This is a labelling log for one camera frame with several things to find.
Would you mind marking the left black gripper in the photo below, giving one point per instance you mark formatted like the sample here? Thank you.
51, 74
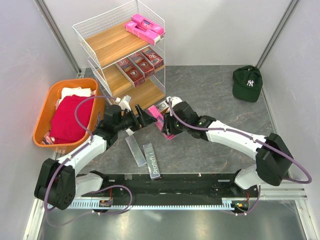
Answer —
147, 120

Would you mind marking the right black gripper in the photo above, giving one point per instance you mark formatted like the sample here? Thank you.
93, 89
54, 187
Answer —
168, 128

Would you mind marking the pink toothpaste box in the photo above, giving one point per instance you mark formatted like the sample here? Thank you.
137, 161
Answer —
145, 24
148, 35
153, 111

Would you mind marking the red 3D toothpaste box floor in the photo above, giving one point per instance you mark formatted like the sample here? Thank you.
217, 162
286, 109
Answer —
126, 67

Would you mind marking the red 3D toothpaste box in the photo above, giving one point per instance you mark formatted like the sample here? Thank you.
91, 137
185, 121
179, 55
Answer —
142, 64

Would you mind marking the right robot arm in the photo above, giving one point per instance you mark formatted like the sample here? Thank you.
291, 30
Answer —
269, 152

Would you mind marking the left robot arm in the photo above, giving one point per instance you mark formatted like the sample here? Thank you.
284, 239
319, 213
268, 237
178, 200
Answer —
58, 183

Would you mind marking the red 3D box on shelf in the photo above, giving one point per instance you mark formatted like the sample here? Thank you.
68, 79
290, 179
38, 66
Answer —
156, 60

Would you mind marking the torn silver R&O toothpaste box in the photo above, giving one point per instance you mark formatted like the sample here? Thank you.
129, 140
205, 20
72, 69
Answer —
162, 107

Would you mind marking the silver grey toothpaste box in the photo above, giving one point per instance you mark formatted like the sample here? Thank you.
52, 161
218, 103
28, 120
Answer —
135, 151

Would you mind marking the silver Protefix toothpaste box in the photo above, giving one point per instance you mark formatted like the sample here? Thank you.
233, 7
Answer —
151, 161

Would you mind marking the orange plastic tub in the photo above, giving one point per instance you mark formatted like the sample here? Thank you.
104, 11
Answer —
41, 134

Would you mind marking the red folded cloth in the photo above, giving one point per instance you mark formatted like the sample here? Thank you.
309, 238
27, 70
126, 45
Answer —
64, 126

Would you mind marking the white folded cloth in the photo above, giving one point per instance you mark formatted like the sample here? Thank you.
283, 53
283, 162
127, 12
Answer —
77, 91

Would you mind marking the dark green NY cap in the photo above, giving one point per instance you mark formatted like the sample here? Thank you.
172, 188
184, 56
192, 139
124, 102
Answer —
247, 83

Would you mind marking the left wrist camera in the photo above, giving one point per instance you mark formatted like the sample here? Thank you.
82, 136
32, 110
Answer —
124, 102

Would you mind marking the white wire wooden shelf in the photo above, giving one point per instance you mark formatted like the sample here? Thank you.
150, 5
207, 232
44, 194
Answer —
106, 42

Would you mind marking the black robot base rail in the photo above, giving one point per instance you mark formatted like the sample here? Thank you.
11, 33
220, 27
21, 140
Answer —
215, 185

